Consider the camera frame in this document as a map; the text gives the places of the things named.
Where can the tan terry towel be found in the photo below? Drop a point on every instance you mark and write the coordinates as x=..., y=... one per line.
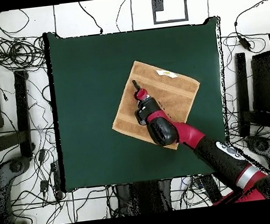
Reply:
x=171, y=93

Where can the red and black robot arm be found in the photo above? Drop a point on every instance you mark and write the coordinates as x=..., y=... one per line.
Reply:
x=196, y=141

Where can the dark green table cloth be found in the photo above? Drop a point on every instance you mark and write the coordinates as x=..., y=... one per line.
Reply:
x=83, y=62

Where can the dark grey square plate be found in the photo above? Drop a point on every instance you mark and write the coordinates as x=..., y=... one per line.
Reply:
x=158, y=4

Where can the long black bar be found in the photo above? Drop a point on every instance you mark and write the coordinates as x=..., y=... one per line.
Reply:
x=23, y=112
x=242, y=82

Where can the black power strip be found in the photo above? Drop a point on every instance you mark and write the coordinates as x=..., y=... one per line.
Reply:
x=209, y=188

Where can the black power adapter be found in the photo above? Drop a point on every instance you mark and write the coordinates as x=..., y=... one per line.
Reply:
x=244, y=43

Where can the dark stand base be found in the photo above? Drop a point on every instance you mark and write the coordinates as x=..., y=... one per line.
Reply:
x=15, y=165
x=264, y=146

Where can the small black plug adapter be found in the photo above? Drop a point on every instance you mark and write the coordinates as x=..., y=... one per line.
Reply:
x=44, y=186

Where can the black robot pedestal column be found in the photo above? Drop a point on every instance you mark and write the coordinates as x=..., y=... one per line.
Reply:
x=144, y=198

